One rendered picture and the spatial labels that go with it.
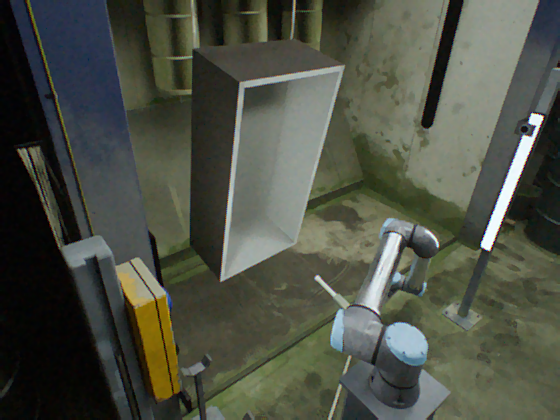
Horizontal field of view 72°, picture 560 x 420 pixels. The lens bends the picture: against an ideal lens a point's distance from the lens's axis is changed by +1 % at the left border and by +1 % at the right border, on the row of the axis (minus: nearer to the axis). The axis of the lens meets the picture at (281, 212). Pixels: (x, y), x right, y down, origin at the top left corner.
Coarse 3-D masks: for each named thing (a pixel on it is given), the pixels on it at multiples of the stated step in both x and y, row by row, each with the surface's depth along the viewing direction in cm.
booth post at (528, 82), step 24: (552, 0) 240; (552, 24) 243; (528, 48) 257; (552, 48) 247; (528, 72) 261; (528, 96) 266; (504, 120) 282; (504, 144) 287; (504, 168) 292; (480, 192) 313; (480, 216) 319; (480, 240) 327
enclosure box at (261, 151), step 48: (240, 48) 174; (288, 48) 184; (192, 96) 177; (240, 96) 150; (288, 96) 216; (192, 144) 193; (240, 144) 217; (288, 144) 230; (192, 192) 212; (240, 192) 243; (288, 192) 245; (192, 240) 235; (240, 240) 251; (288, 240) 258
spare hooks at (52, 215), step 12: (24, 144) 93; (36, 144) 96; (24, 156) 93; (36, 156) 94; (36, 168) 95; (48, 168) 97; (36, 180) 96; (48, 180) 99; (48, 192) 101; (48, 204) 101; (48, 216) 101; (60, 216) 107; (60, 228) 107; (60, 240) 106
